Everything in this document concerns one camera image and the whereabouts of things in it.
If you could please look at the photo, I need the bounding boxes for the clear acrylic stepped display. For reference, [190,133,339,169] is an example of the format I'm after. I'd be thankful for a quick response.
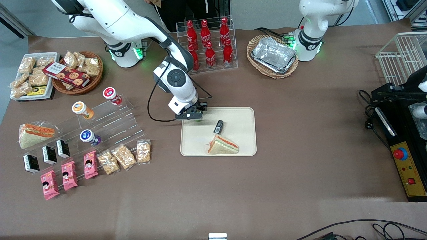
[47,95,148,170]

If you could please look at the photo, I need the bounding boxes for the black sealing machine yellow panel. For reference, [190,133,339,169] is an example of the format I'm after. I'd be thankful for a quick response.
[371,65,427,203]

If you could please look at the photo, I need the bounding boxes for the clear acrylic bottle rack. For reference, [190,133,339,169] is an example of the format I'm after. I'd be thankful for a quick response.
[176,15,239,75]

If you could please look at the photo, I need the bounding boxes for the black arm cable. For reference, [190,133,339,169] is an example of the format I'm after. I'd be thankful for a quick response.
[147,60,178,122]

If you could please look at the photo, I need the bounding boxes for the yellow snack packet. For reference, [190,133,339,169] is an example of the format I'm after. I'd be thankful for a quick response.
[26,86,47,97]

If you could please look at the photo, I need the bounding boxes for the white wire rack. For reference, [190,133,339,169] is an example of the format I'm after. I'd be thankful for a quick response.
[375,32,427,88]

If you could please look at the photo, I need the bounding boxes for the person in dark clothing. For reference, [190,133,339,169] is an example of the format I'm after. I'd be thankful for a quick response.
[144,0,231,33]

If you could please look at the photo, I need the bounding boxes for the orange gum container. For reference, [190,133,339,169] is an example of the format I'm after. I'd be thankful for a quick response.
[72,101,95,120]

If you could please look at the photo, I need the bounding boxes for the triangle sandwich unwrapped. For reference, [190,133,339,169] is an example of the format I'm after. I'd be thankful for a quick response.
[207,134,240,155]

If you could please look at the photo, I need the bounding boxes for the round wicker basket with snacks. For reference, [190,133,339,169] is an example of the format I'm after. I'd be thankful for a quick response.
[51,51,104,96]

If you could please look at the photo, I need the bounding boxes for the aluminium frame shelf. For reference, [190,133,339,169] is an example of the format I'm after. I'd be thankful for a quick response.
[381,0,427,24]

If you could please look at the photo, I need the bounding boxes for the black floor cables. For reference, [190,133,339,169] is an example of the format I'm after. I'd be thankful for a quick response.
[295,219,427,240]

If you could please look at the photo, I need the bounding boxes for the red emergency stop button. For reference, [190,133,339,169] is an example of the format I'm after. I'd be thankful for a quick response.
[393,147,408,161]

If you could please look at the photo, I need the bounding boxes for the red cola bottle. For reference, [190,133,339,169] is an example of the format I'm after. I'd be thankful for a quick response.
[205,41,216,69]
[223,39,234,66]
[219,17,231,43]
[189,45,200,72]
[200,19,211,47]
[186,20,198,50]

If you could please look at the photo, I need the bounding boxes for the clear bag of brown snacks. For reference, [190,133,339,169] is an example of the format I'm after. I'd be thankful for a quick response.
[73,51,86,67]
[28,67,50,87]
[35,56,56,68]
[10,73,29,89]
[111,144,137,171]
[64,50,79,69]
[136,139,152,165]
[11,82,34,99]
[18,56,36,74]
[82,57,101,77]
[97,150,120,176]

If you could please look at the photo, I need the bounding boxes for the black cables at arm base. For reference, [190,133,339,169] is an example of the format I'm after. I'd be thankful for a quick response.
[255,27,291,43]

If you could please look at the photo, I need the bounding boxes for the black power cable with plug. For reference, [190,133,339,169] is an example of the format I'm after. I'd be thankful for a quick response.
[358,89,391,151]

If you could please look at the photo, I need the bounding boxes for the silver metal handle bar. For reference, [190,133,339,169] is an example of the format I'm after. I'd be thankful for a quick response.
[374,107,398,136]

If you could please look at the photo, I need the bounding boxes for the clear plastic container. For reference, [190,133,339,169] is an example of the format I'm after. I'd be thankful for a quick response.
[409,103,427,140]

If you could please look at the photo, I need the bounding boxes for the red cookie box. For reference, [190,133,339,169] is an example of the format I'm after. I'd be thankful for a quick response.
[42,62,91,89]

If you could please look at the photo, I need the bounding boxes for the white rectangular snack tray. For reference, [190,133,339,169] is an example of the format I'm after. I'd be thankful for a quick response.
[10,52,61,101]

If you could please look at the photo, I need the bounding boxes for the wicker basket with foil trays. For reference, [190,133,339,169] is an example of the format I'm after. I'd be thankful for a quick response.
[247,35,299,79]

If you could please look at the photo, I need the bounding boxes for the wrapped triangle sandwich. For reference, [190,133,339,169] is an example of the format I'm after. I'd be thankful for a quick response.
[18,123,57,150]

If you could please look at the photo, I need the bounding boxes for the pink snack packet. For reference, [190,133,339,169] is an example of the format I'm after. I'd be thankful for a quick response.
[40,170,61,201]
[61,161,78,191]
[83,150,99,180]

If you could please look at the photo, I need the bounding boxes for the purple gum container blue lid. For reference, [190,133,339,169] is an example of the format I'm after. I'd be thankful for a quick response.
[80,129,101,146]

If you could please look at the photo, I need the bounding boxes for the cream plastic tray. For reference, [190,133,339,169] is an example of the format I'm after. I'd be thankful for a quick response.
[180,107,257,157]

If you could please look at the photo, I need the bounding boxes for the dark metal frame bar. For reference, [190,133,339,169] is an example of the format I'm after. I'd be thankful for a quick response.
[0,3,35,39]

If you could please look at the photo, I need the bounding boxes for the stacked aluminium foil trays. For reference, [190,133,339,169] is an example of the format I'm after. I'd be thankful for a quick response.
[251,36,298,74]

